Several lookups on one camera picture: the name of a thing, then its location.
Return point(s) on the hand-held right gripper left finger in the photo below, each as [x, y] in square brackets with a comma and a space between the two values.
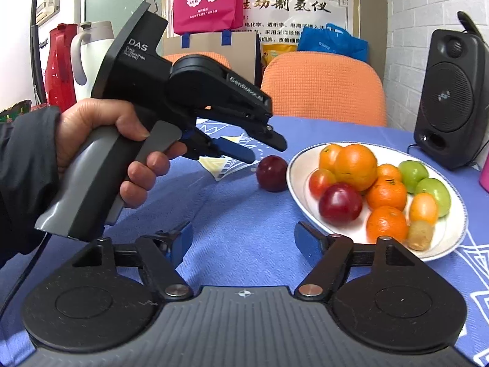
[183, 242]

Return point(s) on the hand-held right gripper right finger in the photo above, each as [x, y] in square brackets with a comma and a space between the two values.
[307, 241]

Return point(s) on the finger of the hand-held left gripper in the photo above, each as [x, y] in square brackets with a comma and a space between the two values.
[275, 139]
[237, 151]

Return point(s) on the dark red plum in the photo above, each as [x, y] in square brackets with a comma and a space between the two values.
[272, 173]

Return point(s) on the white plate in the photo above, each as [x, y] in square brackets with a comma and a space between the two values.
[300, 193]

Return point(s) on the dark red apple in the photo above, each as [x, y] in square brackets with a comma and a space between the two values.
[340, 202]

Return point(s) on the smooth orange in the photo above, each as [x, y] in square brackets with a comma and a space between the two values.
[328, 156]

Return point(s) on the red orange nectarine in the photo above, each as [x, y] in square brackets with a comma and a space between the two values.
[423, 208]
[320, 181]

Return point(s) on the bumpy mandarin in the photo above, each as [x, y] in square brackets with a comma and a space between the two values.
[386, 223]
[386, 194]

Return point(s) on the large orange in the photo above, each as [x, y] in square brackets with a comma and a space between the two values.
[355, 166]

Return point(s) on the small tangerine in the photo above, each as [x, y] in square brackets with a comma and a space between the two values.
[389, 171]

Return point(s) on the brown kiwi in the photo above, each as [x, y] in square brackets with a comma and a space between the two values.
[420, 235]

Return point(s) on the green apple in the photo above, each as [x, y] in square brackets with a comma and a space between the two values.
[435, 197]
[414, 176]

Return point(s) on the person's left forearm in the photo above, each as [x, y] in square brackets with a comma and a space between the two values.
[26, 179]

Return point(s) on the person's left hand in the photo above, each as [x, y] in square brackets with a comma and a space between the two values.
[95, 116]

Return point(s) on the white thermos jug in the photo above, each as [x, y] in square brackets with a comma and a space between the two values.
[93, 42]

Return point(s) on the blue printed tablecloth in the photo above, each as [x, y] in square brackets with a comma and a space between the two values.
[237, 214]

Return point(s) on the orange chair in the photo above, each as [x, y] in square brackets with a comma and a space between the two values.
[324, 88]
[214, 58]

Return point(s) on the red thermos jug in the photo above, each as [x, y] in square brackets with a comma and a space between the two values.
[61, 76]

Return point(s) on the yellow printed bag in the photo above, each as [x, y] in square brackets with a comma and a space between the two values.
[277, 51]

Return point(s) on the cardboard box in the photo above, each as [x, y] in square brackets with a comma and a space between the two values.
[244, 49]

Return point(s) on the magenta fabric bag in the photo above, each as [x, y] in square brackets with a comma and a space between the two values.
[208, 0]

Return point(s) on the blue plastic bag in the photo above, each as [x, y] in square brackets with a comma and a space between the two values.
[332, 44]

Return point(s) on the white air conditioner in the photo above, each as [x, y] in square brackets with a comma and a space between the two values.
[49, 0]

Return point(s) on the black speaker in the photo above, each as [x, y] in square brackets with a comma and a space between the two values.
[450, 95]

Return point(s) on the white wall poster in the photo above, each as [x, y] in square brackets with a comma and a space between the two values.
[305, 7]

